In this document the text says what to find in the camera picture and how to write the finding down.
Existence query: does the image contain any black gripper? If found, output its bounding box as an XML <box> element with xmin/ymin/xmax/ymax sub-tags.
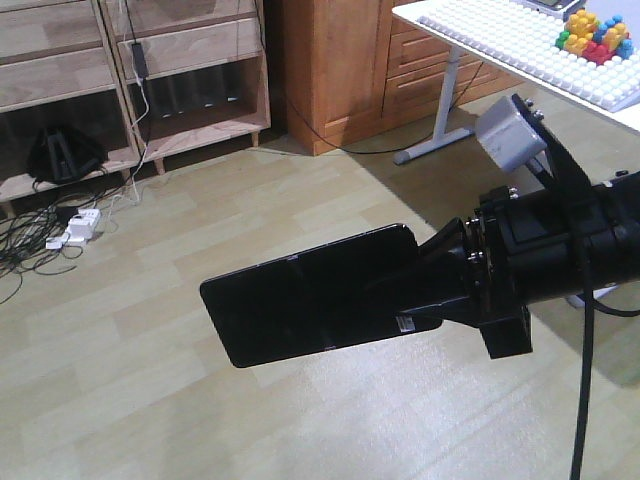
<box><xmin>397</xmin><ymin>187</ymin><xmax>584</xmax><ymax>359</ymax></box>

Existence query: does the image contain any black foldable smartphone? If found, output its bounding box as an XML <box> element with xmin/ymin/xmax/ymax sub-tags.
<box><xmin>199</xmin><ymin>224</ymin><xmax>442</xmax><ymax>368</ymax></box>

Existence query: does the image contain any white desk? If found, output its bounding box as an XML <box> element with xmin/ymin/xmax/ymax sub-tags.
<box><xmin>392</xmin><ymin>1</ymin><xmax>639</xmax><ymax>164</ymax></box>

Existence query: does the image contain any orange wooden cabinet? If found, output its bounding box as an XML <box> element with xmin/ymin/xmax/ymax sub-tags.
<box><xmin>264</xmin><ymin>0</ymin><xmax>526</xmax><ymax>157</ymax></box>

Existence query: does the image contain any white studded baseplate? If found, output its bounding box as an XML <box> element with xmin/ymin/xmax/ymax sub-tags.
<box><xmin>417</xmin><ymin>1</ymin><xmax>639</xmax><ymax>112</ymax></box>

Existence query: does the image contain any colourful toy brick pile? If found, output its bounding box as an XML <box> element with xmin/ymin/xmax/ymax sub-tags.
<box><xmin>554</xmin><ymin>9</ymin><xmax>635</xmax><ymax>65</ymax></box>

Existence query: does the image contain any white power strip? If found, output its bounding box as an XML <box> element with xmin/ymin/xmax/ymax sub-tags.
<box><xmin>45</xmin><ymin>208</ymin><xmax>101</xmax><ymax>250</ymax></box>

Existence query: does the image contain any black power adapter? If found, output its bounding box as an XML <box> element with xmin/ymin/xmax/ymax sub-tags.
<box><xmin>131</xmin><ymin>42</ymin><xmax>148</xmax><ymax>80</ymax></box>

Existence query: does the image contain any light wooden drawer shelf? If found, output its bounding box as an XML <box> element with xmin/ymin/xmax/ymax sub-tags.
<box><xmin>1</xmin><ymin>1</ymin><xmax>271</xmax><ymax>215</ymax></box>

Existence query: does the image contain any black triangular stand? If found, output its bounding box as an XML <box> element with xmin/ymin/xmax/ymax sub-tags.
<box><xmin>27</xmin><ymin>125</ymin><xmax>108</xmax><ymax>185</ymax></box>

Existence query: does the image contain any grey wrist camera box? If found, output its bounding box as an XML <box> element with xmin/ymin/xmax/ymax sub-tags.
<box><xmin>475</xmin><ymin>94</ymin><xmax>547</xmax><ymax>173</ymax></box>

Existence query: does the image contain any black camera cable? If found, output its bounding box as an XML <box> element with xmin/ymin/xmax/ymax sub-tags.
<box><xmin>529</xmin><ymin>119</ymin><xmax>640</xmax><ymax>480</ymax></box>

